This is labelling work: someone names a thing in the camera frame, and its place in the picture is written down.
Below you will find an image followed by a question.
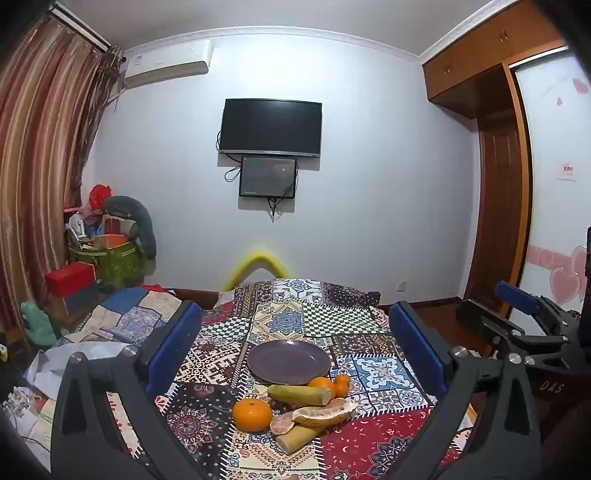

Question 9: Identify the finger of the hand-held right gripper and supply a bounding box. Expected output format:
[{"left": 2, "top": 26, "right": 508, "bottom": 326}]
[
  {"left": 494, "top": 281, "right": 583, "bottom": 337},
  {"left": 456, "top": 299, "right": 571, "bottom": 358}
]

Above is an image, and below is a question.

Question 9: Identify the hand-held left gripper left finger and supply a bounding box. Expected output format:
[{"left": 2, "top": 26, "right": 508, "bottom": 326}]
[{"left": 50, "top": 300, "right": 218, "bottom": 480}]

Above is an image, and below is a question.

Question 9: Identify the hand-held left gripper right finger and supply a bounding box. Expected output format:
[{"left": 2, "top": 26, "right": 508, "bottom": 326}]
[{"left": 389, "top": 301, "right": 555, "bottom": 480}]

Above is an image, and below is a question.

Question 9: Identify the orange with green stem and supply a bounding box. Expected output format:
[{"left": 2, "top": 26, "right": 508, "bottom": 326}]
[{"left": 232, "top": 398, "right": 273, "bottom": 433}]

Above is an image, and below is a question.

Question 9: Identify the large peeled pomelo wedge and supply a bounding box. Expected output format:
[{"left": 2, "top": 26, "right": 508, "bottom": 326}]
[{"left": 292, "top": 398, "right": 360, "bottom": 426}]

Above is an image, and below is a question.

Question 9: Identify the purple round plate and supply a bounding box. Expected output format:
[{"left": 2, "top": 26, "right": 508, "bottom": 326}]
[{"left": 246, "top": 340, "right": 332, "bottom": 386}]

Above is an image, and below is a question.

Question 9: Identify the green sugar cane piece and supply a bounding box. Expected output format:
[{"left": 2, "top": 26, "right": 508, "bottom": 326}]
[{"left": 267, "top": 384, "right": 333, "bottom": 407}]

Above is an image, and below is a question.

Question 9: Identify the pale sweet potato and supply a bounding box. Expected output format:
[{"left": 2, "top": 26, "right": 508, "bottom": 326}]
[{"left": 269, "top": 411, "right": 296, "bottom": 435}]

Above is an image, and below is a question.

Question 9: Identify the white wardrobe door with hearts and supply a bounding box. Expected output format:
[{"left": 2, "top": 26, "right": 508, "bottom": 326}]
[{"left": 508, "top": 46, "right": 591, "bottom": 315}]

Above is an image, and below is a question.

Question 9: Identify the brown wooden door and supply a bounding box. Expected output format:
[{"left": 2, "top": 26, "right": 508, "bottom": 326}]
[{"left": 464, "top": 115, "right": 529, "bottom": 305}]

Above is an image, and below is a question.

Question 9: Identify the green fabric storage box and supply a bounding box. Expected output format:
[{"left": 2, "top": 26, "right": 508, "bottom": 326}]
[{"left": 68, "top": 235, "right": 146, "bottom": 289}]

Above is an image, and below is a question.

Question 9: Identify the blue grey box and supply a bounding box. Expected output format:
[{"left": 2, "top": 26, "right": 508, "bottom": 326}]
[{"left": 65, "top": 282, "right": 100, "bottom": 315}]

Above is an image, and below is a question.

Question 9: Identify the yellow foam cushion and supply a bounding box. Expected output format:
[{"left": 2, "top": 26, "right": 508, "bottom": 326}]
[{"left": 224, "top": 247, "right": 291, "bottom": 291}]

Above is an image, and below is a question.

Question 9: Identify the red box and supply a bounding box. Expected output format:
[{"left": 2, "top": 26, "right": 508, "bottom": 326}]
[{"left": 45, "top": 261, "right": 97, "bottom": 298}]

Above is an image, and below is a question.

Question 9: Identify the patchwork printed tablecloth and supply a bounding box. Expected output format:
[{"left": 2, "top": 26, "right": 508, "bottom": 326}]
[{"left": 55, "top": 277, "right": 476, "bottom": 480}]

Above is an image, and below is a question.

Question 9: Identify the grey neck pillow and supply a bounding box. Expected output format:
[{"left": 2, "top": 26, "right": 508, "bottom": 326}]
[{"left": 102, "top": 196, "right": 158, "bottom": 259}]

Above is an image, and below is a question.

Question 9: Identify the green plush toy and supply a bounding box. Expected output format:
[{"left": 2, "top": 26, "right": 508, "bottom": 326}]
[{"left": 21, "top": 300, "right": 58, "bottom": 344}]

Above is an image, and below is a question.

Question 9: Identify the red plastic bag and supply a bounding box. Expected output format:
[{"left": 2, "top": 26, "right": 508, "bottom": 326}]
[{"left": 89, "top": 184, "right": 114, "bottom": 210}]

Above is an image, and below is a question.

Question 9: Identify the small black monitor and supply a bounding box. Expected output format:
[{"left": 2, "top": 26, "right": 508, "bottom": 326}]
[{"left": 239, "top": 156, "right": 297, "bottom": 199}]

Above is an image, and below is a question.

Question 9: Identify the striped brown curtain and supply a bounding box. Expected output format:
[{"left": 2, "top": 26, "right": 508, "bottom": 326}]
[{"left": 0, "top": 9, "right": 116, "bottom": 333}]

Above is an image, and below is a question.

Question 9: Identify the wooden overhead cabinet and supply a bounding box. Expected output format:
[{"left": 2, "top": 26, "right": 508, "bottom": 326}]
[{"left": 422, "top": 0, "right": 568, "bottom": 121}]

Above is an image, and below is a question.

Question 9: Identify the white air conditioner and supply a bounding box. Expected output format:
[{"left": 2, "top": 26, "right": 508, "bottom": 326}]
[{"left": 121, "top": 39, "right": 214, "bottom": 89}]

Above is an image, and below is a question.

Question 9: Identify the black monitor cable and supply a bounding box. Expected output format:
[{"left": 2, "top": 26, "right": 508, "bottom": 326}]
[{"left": 268, "top": 185, "right": 297, "bottom": 223}]

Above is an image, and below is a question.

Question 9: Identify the black wall television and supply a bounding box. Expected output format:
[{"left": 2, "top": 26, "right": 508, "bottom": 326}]
[{"left": 218, "top": 98, "right": 323, "bottom": 158}]

